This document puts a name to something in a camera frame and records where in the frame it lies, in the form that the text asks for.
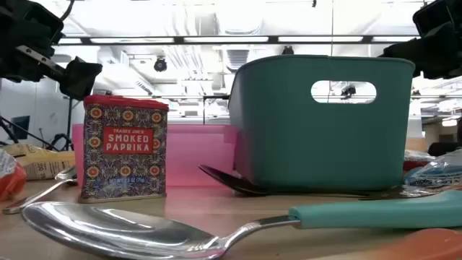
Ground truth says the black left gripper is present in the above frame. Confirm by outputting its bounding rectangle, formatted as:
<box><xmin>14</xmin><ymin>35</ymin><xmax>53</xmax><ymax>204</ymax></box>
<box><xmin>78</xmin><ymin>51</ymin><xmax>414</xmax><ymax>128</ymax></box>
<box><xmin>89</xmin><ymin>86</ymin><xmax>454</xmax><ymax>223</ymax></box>
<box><xmin>0</xmin><ymin>21</ymin><xmax>103</xmax><ymax>101</ymax></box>

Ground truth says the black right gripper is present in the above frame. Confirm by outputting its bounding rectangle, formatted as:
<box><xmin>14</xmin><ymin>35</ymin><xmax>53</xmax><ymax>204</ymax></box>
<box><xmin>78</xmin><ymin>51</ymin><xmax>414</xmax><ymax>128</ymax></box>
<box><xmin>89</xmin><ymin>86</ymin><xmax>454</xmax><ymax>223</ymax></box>
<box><xmin>378</xmin><ymin>21</ymin><xmax>462</xmax><ymax>80</ymax></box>

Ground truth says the smoked paprika tin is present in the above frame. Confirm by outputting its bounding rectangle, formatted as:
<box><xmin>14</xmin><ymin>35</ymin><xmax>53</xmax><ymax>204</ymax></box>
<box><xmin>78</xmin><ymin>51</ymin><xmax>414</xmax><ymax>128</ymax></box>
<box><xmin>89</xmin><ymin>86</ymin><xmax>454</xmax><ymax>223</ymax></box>
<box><xmin>78</xmin><ymin>94</ymin><xmax>170</xmax><ymax>204</ymax></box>

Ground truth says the red clear snack packet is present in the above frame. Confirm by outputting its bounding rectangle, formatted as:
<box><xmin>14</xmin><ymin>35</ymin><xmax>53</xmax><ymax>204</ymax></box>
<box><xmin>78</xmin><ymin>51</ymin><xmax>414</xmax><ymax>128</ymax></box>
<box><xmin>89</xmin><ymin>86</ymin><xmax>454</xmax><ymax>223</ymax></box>
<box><xmin>403</xmin><ymin>149</ymin><xmax>436</xmax><ymax>173</ymax></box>

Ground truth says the black tripod stand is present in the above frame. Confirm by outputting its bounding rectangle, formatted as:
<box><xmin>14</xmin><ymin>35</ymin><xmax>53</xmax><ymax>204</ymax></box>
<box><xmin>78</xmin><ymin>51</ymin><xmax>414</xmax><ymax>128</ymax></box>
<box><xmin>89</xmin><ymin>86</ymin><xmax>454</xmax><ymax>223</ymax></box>
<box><xmin>0</xmin><ymin>97</ymin><xmax>75</xmax><ymax>152</ymax></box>

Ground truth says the dark computer monitor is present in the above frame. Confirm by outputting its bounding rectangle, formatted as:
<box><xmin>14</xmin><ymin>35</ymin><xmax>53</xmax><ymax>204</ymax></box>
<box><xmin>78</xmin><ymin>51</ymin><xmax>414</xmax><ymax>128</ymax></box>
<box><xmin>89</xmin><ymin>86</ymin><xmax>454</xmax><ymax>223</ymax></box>
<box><xmin>10</xmin><ymin>115</ymin><xmax>31</xmax><ymax>141</ymax></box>

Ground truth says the black office chair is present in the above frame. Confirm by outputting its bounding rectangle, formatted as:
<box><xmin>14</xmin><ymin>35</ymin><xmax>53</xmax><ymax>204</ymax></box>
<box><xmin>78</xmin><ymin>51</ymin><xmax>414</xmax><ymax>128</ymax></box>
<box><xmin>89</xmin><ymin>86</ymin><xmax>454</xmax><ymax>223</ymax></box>
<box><xmin>427</xmin><ymin>141</ymin><xmax>462</xmax><ymax>157</ymax></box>

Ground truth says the orange white snack packet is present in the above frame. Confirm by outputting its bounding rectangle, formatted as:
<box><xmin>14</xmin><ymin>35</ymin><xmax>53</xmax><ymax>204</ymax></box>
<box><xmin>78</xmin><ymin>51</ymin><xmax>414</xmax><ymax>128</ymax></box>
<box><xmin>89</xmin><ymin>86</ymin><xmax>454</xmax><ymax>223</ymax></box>
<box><xmin>0</xmin><ymin>149</ymin><xmax>28</xmax><ymax>202</ymax></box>

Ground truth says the pink plastic bin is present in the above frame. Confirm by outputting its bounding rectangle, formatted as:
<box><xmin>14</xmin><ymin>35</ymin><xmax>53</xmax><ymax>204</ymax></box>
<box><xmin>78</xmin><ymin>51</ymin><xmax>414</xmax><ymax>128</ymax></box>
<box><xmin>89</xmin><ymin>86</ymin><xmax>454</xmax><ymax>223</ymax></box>
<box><xmin>71</xmin><ymin>123</ymin><xmax>239</xmax><ymax>189</ymax></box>

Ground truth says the teal plastic bin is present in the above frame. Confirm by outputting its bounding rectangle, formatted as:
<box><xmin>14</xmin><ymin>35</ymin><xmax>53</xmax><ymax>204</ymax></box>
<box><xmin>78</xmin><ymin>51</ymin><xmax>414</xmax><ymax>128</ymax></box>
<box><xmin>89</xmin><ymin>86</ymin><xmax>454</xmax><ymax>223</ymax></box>
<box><xmin>227</xmin><ymin>54</ymin><xmax>416</xmax><ymax>193</ymax></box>

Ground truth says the black spoon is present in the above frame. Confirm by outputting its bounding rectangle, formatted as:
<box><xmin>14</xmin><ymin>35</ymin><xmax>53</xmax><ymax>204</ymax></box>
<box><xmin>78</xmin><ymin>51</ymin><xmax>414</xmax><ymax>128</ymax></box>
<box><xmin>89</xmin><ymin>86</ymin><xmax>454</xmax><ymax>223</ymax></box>
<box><xmin>197</xmin><ymin>164</ymin><xmax>440</xmax><ymax>200</ymax></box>

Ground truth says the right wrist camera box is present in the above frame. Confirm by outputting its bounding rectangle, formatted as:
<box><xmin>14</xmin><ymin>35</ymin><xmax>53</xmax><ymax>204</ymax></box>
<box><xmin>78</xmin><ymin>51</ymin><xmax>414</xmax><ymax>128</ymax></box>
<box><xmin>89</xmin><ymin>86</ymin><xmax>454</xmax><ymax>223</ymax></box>
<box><xmin>412</xmin><ymin>0</ymin><xmax>462</xmax><ymax>37</ymax></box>

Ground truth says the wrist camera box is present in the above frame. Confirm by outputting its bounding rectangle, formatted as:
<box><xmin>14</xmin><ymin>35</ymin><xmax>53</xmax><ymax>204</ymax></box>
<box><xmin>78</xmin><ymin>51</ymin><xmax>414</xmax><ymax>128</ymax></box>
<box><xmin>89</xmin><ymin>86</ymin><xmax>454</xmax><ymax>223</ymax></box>
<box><xmin>14</xmin><ymin>0</ymin><xmax>65</xmax><ymax>46</ymax></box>
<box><xmin>412</xmin><ymin>0</ymin><xmax>462</xmax><ymax>37</ymax></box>

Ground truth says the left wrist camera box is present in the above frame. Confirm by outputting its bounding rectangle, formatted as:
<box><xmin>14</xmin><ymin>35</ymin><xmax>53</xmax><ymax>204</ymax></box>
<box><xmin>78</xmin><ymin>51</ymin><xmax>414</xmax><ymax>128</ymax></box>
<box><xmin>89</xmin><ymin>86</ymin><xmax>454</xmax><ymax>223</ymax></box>
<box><xmin>14</xmin><ymin>0</ymin><xmax>65</xmax><ymax>46</ymax></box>

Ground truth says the teal-handled metal spoon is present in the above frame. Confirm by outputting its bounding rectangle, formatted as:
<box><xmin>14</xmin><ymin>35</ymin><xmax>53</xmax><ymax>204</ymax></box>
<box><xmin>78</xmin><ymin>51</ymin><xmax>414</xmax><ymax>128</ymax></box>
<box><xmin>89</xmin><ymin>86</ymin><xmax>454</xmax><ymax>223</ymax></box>
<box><xmin>20</xmin><ymin>190</ymin><xmax>462</xmax><ymax>260</ymax></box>

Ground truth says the orange-handled metal spoon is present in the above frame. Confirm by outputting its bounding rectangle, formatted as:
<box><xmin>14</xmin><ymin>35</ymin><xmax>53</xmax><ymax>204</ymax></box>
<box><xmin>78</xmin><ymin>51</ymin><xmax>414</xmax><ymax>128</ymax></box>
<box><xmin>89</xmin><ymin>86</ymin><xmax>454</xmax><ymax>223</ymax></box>
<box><xmin>360</xmin><ymin>227</ymin><xmax>462</xmax><ymax>260</ymax></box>

